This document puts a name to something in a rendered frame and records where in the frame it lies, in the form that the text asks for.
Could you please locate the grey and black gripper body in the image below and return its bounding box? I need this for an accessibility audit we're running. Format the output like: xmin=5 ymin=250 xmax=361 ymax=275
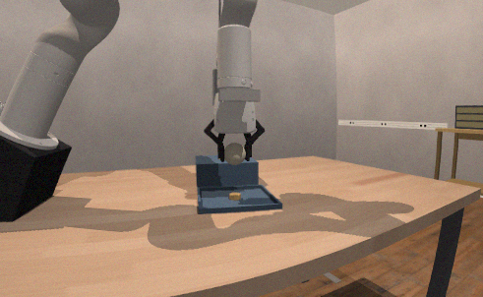
xmin=213 ymin=93 xmax=256 ymax=134

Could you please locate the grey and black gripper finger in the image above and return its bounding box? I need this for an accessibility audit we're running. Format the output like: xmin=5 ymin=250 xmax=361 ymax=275
xmin=244 ymin=120 xmax=265 ymax=161
xmin=204 ymin=119 xmax=225 ymax=162

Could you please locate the beige ball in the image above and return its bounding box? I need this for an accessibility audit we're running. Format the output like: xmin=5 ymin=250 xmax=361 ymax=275
xmin=224 ymin=143 xmax=246 ymax=165

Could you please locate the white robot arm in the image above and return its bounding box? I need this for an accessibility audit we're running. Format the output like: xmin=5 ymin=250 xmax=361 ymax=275
xmin=0 ymin=0 xmax=261 ymax=149

